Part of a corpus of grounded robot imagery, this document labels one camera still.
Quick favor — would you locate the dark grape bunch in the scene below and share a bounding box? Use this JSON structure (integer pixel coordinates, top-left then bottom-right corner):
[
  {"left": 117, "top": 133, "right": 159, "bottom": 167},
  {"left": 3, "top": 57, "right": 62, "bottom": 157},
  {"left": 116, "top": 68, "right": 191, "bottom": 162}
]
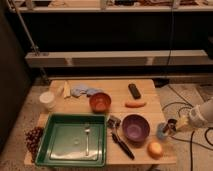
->
[{"left": 25, "top": 127, "right": 44, "bottom": 162}]

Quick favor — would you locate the green plastic tray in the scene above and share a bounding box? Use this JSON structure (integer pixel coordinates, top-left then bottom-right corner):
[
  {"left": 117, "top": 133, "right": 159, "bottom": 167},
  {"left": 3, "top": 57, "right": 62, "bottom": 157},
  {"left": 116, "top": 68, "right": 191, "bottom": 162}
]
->
[{"left": 35, "top": 114, "right": 107, "bottom": 167}]

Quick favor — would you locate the purple bowl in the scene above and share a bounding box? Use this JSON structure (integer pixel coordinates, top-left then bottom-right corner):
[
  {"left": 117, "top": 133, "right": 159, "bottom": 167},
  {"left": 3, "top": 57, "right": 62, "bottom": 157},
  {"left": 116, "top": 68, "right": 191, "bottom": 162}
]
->
[{"left": 122, "top": 114, "right": 150, "bottom": 143}]

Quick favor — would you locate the light blue cup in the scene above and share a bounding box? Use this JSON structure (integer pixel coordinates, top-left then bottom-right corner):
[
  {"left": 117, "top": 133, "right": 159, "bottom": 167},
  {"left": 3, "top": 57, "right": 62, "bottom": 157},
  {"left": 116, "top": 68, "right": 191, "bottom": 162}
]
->
[{"left": 156, "top": 123, "right": 170, "bottom": 140}]

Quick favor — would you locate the yellow round fruit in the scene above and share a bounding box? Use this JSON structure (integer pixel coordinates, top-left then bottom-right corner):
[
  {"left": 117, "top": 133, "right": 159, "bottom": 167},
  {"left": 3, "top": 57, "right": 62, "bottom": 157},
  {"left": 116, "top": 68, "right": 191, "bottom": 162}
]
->
[{"left": 147, "top": 142, "right": 163, "bottom": 159}]

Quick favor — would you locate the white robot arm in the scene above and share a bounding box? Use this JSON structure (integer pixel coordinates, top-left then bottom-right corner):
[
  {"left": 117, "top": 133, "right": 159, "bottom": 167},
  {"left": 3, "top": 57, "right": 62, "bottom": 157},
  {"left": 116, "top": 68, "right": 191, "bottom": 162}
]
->
[{"left": 176, "top": 97, "right": 213, "bottom": 132}]

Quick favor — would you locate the orange carrot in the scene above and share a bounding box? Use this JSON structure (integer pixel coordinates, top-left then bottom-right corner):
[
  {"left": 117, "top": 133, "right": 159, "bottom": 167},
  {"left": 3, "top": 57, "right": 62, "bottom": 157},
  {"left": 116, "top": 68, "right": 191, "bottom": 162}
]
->
[{"left": 125, "top": 101, "right": 146, "bottom": 108}]

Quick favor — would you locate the small dark metal cup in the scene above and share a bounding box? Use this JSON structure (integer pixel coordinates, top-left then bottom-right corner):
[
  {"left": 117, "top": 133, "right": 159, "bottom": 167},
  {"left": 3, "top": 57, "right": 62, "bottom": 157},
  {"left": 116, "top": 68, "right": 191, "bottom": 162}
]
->
[{"left": 163, "top": 119, "right": 177, "bottom": 133}]

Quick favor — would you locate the white plastic cup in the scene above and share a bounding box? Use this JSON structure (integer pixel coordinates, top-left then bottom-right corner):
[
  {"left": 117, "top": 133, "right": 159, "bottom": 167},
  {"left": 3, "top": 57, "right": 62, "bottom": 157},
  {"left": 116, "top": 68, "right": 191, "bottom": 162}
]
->
[{"left": 39, "top": 91, "right": 55, "bottom": 111}]

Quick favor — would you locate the orange bowl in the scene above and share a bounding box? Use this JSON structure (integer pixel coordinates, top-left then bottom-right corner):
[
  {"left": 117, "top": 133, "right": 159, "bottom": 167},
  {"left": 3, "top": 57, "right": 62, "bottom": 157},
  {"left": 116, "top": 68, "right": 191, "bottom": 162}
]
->
[{"left": 89, "top": 93, "right": 111, "bottom": 113}]

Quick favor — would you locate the black remote control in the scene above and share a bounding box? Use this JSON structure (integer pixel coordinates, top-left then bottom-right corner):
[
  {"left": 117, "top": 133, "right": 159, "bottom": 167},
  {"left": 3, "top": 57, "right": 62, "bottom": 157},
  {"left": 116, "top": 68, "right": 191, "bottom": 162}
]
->
[{"left": 128, "top": 84, "right": 141, "bottom": 99}]

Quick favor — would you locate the blue cloth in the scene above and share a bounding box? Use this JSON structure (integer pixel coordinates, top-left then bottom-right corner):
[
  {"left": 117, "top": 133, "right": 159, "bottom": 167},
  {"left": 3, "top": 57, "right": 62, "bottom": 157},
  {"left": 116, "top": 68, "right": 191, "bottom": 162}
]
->
[{"left": 71, "top": 84, "right": 102, "bottom": 98}]

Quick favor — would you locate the pale yellow wedge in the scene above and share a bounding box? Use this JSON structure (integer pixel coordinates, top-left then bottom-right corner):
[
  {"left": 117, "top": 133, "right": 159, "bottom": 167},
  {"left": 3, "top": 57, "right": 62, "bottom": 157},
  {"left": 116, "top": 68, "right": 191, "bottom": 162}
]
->
[{"left": 63, "top": 81, "right": 71, "bottom": 99}]

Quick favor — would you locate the metal shelf rack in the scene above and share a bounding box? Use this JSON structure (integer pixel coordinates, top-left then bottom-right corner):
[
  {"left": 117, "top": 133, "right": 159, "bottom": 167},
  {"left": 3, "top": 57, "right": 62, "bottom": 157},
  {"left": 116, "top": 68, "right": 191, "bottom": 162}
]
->
[{"left": 8, "top": 10, "right": 213, "bottom": 78}]

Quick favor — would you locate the silver fork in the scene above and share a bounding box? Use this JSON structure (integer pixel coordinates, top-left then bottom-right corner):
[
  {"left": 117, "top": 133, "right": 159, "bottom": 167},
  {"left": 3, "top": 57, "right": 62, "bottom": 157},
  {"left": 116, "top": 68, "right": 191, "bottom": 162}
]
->
[{"left": 85, "top": 123, "right": 90, "bottom": 156}]

